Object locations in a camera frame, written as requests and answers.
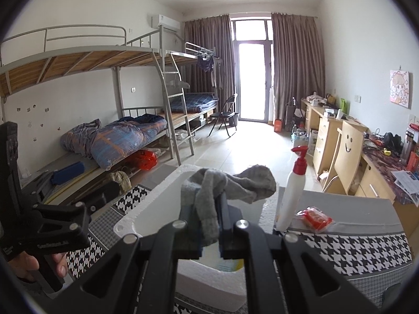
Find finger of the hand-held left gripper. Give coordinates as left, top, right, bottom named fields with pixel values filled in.
left=77, top=181, right=121, bottom=218
left=21, top=171, right=55, bottom=203

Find metal bunk bed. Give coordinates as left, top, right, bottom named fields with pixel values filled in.
left=0, top=24, right=195, bottom=210
left=163, top=42, right=223, bottom=138

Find metal bunk ladder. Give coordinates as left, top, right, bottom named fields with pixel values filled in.
left=152, top=47, right=195, bottom=166

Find red plastic bag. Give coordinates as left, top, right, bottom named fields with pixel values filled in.
left=126, top=149, right=158, bottom=171

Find white bottle red pump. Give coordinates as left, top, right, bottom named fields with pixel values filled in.
left=275, top=145, right=310, bottom=233

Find blue pouch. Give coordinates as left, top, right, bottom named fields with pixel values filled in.
left=52, top=162, right=86, bottom=185

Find cartoon wall picture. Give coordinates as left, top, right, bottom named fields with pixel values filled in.
left=389, top=70, right=410, bottom=109

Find hanging dark clothes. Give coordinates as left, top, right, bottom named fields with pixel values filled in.
left=196, top=54, right=217, bottom=72

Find blue quilt orange stripes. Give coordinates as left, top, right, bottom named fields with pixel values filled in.
left=60, top=114, right=168, bottom=171

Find grey sock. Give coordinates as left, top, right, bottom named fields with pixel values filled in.
left=180, top=164, right=277, bottom=246

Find wooden desk with drawers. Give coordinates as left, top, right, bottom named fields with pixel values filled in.
left=300, top=98, right=370, bottom=179

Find white air conditioner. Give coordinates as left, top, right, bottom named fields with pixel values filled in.
left=151, top=14, right=181, bottom=33

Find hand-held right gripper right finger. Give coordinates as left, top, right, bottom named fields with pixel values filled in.
left=219, top=193, right=380, bottom=314

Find wooden desk patterned cover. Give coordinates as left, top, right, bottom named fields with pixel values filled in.
left=349, top=134, right=419, bottom=247

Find dark blue plaid quilt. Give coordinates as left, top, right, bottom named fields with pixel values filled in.
left=169, top=92, right=219, bottom=113

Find black headphones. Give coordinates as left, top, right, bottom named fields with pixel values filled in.
left=383, top=132, right=403, bottom=153

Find glass balcony door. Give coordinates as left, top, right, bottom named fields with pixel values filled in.
left=230, top=20, right=275, bottom=123

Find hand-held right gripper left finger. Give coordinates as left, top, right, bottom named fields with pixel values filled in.
left=65, top=205, right=203, bottom=314

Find brown curtain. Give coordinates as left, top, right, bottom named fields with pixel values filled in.
left=183, top=15, right=237, bottom=121
left=271, top=12, right=326, bottom=126

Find red snack packet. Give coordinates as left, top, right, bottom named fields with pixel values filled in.
left=296, top=207, right=334, bottom=233

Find beige cloth bundle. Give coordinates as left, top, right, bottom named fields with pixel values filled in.
left=105, top=171, right=132, bottom=194

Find person's left hand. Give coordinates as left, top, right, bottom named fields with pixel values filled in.
left=6, top=252, right=69, bottom=283

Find white foam box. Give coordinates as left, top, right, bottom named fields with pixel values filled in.
left=114, top=163, right=283, bottom=313

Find printed papers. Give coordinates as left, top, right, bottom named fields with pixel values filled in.
left=393, top=170, right=419, bottom=206

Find black folding chair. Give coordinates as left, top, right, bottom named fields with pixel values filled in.
left=208, top=93, right=240, bottom=137

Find wooden chair smiley backrest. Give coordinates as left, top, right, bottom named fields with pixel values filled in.
left=322, top=120, right=365, bottom=195

